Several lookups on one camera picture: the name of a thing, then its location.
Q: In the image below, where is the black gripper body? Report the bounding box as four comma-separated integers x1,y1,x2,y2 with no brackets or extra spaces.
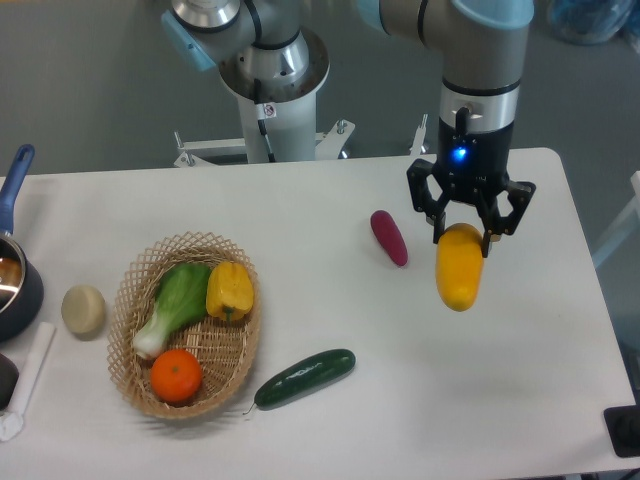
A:
434,119,514,205

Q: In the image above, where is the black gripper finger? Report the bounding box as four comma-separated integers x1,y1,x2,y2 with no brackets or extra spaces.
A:
476,179,536,258
406,158,451,244

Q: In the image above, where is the yellow mango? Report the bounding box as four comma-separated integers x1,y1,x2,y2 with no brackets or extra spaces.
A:
435,223,484,312

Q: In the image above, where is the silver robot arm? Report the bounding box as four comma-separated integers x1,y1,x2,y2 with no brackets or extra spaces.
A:
161,1,535,250

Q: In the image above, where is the woven wicker basket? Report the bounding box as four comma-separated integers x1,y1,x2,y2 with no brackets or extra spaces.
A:
107,232,261,420

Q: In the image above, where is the purple sweet potato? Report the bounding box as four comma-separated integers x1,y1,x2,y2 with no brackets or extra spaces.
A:
370,210,409,267

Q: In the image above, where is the blue plastic bag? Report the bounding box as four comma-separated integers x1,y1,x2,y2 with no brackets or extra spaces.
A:
546,0,637,46

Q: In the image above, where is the green cucumber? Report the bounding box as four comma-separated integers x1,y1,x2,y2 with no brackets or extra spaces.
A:
244,348,356,415

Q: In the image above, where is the yellow bell pepper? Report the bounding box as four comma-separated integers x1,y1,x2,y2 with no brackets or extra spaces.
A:
206,261,254,322

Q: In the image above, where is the black device at table edge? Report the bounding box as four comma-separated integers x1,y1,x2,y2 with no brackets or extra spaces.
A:
603,405,639,458

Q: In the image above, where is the green bok choy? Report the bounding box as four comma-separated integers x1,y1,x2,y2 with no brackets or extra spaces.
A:
132,263,211,360

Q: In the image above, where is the orange tangerine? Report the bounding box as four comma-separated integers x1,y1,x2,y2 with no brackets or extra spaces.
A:
150,349,202,404

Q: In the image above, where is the beige round potato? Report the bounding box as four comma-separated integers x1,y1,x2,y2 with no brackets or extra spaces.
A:
61,284,106,335

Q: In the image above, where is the dark round object left edge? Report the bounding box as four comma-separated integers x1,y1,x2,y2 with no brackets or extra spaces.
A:
0,354,19,410

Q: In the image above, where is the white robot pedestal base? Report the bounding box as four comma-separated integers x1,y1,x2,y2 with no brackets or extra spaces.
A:
174,28,356,167

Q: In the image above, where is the blue handled saucepan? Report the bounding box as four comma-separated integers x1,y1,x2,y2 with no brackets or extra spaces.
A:
1,144,44,342

